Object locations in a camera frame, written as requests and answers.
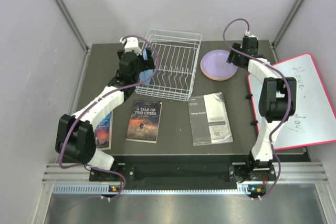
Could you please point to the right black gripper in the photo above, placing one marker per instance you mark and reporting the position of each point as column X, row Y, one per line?
column 232, row 52

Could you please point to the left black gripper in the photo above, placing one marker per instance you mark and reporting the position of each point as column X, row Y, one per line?
column 146, row 64

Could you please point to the blue plate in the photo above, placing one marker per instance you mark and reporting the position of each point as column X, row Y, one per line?
column 147, row 55

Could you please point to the purple plate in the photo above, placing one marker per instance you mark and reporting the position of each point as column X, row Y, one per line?
column 214, row 63

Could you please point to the orange plate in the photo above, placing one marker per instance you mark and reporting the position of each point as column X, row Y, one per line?
column 218, row 77

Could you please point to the white wire dish rack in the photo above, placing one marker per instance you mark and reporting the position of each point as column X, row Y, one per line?
column 178, row 52

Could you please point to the pink plate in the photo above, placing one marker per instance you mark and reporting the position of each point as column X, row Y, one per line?
column 218, row 79

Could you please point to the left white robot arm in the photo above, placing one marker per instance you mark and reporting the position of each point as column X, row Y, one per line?
column 75, row 138

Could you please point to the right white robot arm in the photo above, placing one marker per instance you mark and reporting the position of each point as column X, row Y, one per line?
column 277, row 103

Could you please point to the Tale of Two Cities book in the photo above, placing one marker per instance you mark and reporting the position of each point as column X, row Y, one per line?
column 144, row 121

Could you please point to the blue fantasy cover book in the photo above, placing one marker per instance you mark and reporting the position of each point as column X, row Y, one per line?
column 103, row 133

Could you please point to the grey setup guide booklet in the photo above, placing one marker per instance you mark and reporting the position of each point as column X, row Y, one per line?
column 209, row 120

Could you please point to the pink framed whiteboard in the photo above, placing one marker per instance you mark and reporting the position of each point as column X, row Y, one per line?
column 314, row 119

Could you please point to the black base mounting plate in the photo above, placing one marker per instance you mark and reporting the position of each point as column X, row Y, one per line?
column 224, row 172

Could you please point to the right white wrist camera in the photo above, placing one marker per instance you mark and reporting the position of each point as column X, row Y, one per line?
column 248, row 34

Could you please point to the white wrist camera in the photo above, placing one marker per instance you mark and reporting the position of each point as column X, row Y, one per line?
column 248, row 34
column 131, row 44

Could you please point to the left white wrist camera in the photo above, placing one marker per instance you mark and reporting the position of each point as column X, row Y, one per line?
column 131, row 44

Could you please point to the aluminium frame rail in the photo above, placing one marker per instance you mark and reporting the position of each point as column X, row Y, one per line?
column 291, row 173

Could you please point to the grey slotted cable duct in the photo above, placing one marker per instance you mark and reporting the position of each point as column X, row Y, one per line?
column 241, row 189

